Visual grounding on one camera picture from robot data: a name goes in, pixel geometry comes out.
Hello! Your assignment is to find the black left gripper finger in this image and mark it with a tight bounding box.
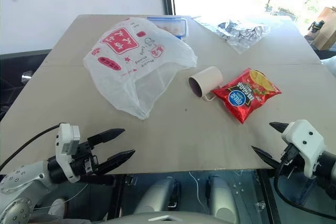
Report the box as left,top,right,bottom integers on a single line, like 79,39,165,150
98,148,136,175
87,128,125,146

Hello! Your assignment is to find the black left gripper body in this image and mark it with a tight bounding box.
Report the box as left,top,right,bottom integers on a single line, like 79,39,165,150
69,141,100,177

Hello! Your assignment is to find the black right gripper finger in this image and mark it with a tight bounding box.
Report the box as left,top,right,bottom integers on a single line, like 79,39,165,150
269,122,290,134
251,145,279,170

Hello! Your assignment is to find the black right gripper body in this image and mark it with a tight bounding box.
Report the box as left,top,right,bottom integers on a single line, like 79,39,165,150
272,144,307,176

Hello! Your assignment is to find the black table leg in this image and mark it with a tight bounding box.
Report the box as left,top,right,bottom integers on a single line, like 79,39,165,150
107,174,127,220
257,168,277,224

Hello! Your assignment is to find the red chips packet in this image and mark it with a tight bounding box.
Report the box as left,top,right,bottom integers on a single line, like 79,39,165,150
211,68,282,125

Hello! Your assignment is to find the silver robot leg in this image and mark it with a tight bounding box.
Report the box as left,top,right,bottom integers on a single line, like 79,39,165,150
206,175,240,224
133,176,182,215

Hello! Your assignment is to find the white shoe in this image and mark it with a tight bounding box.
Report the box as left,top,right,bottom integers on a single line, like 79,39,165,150
48,198,67,220

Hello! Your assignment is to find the white red-printed plastic bag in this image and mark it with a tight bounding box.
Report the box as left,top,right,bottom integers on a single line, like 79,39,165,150
83,17,198,121

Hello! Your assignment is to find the silver robot torso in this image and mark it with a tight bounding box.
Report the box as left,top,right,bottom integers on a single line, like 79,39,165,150
96,211,238,224

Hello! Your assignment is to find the crumpled clear plastic bag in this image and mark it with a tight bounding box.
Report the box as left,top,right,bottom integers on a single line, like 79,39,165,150
206,19,271,55

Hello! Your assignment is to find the brown cardboard box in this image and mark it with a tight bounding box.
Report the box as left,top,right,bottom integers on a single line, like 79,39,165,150
313,6,336,51

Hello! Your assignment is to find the blue-lidded clear food container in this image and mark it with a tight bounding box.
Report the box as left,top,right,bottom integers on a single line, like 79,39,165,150
146,16,189,40

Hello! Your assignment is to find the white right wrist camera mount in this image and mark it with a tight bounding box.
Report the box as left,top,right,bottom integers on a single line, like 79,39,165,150
281,119,327,179

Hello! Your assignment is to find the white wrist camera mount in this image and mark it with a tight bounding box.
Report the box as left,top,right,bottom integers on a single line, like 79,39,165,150
281,119,327,179
54,123,81,183

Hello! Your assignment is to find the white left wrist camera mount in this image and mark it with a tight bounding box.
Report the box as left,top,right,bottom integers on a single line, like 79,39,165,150
54,123,81,183

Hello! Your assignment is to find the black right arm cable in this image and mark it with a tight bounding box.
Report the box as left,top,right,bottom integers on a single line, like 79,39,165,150
274,145,336,213

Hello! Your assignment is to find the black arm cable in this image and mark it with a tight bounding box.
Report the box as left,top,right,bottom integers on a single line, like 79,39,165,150
274,145,336,213
0,125,60,172

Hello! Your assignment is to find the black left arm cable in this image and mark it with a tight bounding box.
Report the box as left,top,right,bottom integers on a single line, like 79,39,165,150
0,125,60,172

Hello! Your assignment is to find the beige mug with handle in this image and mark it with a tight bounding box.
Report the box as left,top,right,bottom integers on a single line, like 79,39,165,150
187,66,224,103

